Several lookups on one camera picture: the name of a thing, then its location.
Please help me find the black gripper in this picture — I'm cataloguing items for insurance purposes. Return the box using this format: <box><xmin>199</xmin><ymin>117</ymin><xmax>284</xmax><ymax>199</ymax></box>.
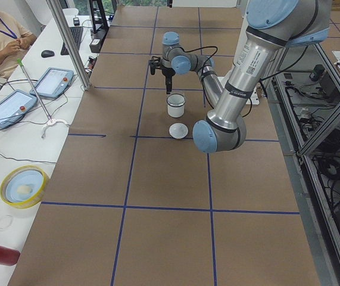
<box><xmin>161</xmin><ymin>66</ymin><xmax>175</xmax><ymax>94</ymax></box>

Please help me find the metal reacher grabber stick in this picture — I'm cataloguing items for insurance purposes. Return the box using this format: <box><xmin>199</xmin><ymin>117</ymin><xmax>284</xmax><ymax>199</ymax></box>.
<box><xmin>17</xmin><ymin>58</ymin><xmax>70</xmax><ymax>139</ymax></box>

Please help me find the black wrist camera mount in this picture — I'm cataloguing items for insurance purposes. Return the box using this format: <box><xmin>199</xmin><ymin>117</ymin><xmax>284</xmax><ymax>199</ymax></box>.
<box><xmin>148</xmin><ymin>56</ymin><xmax>161</xmax><ymax>75</ymax></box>

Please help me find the black power adapter box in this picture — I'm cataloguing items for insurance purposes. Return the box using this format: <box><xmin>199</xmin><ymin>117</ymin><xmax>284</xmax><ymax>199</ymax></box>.
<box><xmin>89</xmin><ymin>29</ymin><xmax>107</xmax><ymax>54</ymax></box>

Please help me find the light blue plate with bun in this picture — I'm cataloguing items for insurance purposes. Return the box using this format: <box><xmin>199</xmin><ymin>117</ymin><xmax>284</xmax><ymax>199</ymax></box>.
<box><xmin>5</xmin><ymin>170</ymin><xmax>43</xmax><ymax>203</ymax></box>

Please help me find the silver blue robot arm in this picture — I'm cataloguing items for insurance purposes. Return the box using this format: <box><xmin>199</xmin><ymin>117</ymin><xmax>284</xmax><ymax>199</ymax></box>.
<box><xmin>160</xmin><ymin>1</ymin><xmax>332</xmax><ymax>153</ymax></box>

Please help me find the near blue teach pendant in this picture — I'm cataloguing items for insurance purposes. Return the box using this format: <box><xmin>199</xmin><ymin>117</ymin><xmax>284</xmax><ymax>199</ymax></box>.
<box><xmin>0</xmin><ymin>89</ymin><xmax>38</xmax><ymax>129</ymax></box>

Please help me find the far blue teach pendant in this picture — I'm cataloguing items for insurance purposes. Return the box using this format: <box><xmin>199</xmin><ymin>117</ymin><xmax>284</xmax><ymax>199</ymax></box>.
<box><xmin>34</xmin><ymin>67</ymin><xmax>74</xmax><ymax>100</ymax></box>

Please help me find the black computer mouse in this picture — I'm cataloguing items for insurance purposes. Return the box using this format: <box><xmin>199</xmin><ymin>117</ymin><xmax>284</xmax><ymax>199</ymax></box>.
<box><xmin>40</xmin><ymin>49</ymin><xmax>55</xmax><ymax>58</ymax></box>

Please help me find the blue teach pendant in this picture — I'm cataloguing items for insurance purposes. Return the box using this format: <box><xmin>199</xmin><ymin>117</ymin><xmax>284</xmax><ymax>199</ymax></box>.
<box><xmin>0</xmin><ymin>89</ymin><xmax>38</xmax><ymax>129</ymax></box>
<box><xmin>34</xmin><ymin>67</ymin><xmax>74</xmax><ymax>100</ymax></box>

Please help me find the aluminium frame post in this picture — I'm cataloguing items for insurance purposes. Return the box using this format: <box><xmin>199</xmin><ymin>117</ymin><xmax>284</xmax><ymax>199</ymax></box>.
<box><xmin>46</xmin><ymin>0</ymin><xmax>91</xmax><ymax>91</ymax></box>

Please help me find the yellow tape roll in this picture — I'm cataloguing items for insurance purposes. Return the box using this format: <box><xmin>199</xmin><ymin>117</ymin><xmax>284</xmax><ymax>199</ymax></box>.
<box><xmin>0</xmin><ymin>165</ymin><xmax>49</xmax><ymax>209</ymax></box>

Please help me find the white enamel cup blue rim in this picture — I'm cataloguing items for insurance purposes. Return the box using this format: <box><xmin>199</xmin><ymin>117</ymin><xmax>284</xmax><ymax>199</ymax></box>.
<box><xmin>167</xmin><ymin>104</ymin><xmax>185</xmax><ymax>118</ymax></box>

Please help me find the white round cup lid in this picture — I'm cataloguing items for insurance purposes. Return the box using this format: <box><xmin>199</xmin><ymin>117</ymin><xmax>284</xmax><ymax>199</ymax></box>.
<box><xmin>169</xmin><ymin>123</ymin><xmax>188</xmax><ymax>139</ymax></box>

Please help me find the black keyboard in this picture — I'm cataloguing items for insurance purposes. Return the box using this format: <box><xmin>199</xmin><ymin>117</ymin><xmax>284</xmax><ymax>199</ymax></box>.
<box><xmin>60</xmin><ymin>26</ymin><xmax>84</xmax><ymax>56</ymax></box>

